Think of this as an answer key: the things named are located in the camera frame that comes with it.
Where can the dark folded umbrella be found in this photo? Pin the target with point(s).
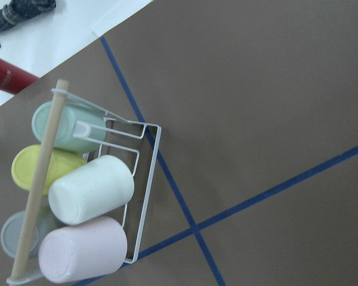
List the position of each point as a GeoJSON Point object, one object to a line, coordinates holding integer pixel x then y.
{"type": "Point", "coordinates": [16, 12]}

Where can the white cup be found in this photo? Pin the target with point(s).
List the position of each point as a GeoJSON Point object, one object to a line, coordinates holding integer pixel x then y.
{"type": "Point", "coordinates": [96, 188]}

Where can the pink cup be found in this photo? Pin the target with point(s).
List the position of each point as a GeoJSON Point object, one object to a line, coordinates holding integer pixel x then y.
{"type": "Point", "coordinates": [95, 248]}

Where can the green cup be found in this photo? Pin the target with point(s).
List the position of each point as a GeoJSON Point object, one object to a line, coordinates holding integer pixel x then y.
{"type": "Point", "coordinates": [76, 121]}

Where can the white wire cup rack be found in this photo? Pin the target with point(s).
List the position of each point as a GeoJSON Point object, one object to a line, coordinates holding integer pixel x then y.
{"type": "Point", "coordinates": [135, 143]}

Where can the yellow cup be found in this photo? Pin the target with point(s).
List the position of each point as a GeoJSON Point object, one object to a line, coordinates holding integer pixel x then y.
{"type": "Point", "coordinates": [24, 164]}

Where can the grey blue cup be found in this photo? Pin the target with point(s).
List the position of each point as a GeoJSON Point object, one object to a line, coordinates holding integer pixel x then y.
{"type": "Point", "coordinates": [10, 232]}

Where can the red bottle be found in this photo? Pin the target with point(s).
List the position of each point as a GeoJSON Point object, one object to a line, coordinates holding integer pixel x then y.
{"type": "Point", "coordinates": [13, 79]}

